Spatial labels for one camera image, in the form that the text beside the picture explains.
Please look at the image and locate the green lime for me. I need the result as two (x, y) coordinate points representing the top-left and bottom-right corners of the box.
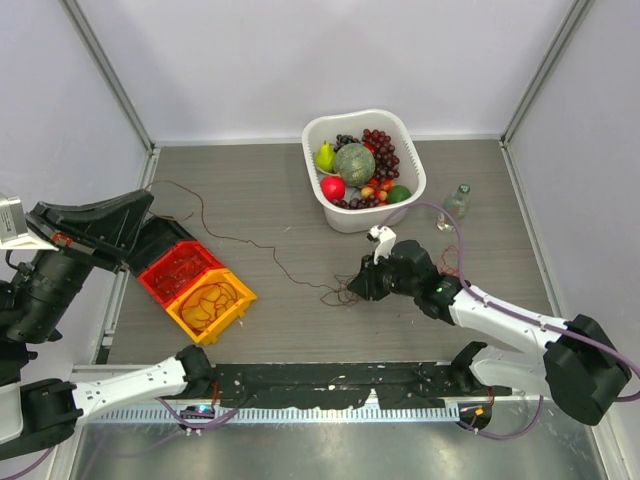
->
(386, 185), (412, 204)

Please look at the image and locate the green yellow pear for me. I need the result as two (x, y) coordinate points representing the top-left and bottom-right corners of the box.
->
(315, 142), (336, 173)

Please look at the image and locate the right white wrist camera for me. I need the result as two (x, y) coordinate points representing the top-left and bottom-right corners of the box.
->
(367, 225), (396, 265)

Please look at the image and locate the cherry cluster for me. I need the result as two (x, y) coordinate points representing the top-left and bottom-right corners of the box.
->
(332, 179), (396, 210)

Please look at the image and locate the thick red wire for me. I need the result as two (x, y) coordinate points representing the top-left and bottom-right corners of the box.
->
(178, 282), (242, 337)

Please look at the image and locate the red wire bundle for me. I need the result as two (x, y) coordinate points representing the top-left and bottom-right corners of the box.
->
(437, 243), (461, 276)

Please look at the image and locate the white plastic fruit basket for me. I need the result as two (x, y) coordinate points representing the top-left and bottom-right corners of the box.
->
(302, 109), (427, 233)

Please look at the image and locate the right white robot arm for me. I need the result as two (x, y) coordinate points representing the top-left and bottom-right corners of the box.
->
(347, 240), (631, 426)

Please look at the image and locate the black plastic bin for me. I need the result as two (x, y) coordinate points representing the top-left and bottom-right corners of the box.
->
(127, 217), (195, 277)

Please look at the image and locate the dark grape bunch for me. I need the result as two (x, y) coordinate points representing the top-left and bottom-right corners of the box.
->
(334, 134), (360, 152)

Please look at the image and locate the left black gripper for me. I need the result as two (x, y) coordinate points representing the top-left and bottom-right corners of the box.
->
(7, 187), (160, 340)

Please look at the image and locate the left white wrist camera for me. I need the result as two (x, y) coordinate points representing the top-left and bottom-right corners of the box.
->
(0, 194), (58, 251)

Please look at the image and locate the yellow plastic bin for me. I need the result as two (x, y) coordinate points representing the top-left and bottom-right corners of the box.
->
(166, 268), (257, 346)

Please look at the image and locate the green netted melon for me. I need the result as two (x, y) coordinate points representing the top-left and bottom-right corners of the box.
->
(334, 143), (375, 187)

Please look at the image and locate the slotted cable duct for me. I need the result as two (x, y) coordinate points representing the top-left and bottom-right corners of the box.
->
(96, 403), (460, 425)

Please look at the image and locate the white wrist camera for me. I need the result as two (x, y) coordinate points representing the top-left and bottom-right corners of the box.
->
(367, 225), (396, 265)
(0, 194), (58, 251)

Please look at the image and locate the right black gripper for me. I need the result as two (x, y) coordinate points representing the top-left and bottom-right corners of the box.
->
(348, 250), (419, 301)

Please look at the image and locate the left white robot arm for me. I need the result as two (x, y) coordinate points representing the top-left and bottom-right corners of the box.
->
(1, 189), (213, 460)

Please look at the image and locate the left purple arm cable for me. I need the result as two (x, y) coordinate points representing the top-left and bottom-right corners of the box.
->
(0, 394), (241, 480)

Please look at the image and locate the clear glass bottle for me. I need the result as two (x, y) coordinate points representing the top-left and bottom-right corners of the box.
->
(437, 184), (471, 232)

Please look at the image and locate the red plastic bin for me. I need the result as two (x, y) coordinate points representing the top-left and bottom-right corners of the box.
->
(137, 240), (225, 307)

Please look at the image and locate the red grape bunch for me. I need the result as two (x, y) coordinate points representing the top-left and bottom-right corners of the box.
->
(361, 129), (400, 181)

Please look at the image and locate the brown wire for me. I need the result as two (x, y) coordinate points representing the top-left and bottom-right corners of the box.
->
(144, 180), (361, 307)

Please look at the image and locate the red apple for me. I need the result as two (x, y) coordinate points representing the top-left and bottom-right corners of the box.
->
(320, 176), (346, 202)

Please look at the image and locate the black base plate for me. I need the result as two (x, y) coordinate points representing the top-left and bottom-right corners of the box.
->
(183, 362), (511, 410)

